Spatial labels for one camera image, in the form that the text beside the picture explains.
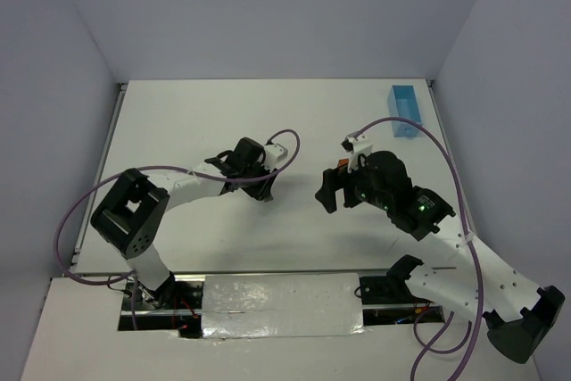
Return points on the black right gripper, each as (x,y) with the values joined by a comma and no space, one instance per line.
(341,189)

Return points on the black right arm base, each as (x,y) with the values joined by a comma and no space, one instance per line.
(387,302)

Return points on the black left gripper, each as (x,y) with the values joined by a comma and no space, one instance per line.
(257,186)

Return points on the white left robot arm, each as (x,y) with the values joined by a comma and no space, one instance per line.
(129,216)

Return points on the blue plastic box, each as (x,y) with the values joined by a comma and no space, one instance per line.
(402,103)

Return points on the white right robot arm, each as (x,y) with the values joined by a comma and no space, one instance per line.
(456,270)

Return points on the silver reflective tape sheet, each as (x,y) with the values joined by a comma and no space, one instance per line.
(263,306)

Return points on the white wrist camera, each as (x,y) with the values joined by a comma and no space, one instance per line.
(274,154)
(356,145)

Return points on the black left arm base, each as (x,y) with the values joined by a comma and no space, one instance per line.
(179,313)

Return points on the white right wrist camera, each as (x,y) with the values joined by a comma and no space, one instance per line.
(356,145)

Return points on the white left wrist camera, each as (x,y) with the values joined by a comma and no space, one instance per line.
(274,154)

